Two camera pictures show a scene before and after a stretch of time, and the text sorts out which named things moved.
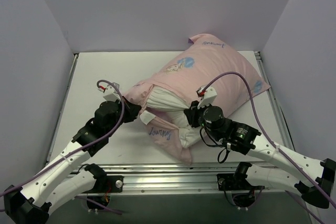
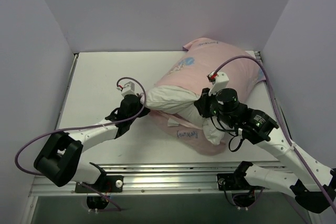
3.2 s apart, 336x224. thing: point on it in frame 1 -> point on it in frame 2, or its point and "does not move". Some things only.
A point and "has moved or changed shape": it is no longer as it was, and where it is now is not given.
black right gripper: x=191 y=116 -> x=202 y=103
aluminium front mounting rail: x=167 y=177 does not move
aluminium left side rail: x=62 y=107 does not move
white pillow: x=158 y=99 has moved or changed shape
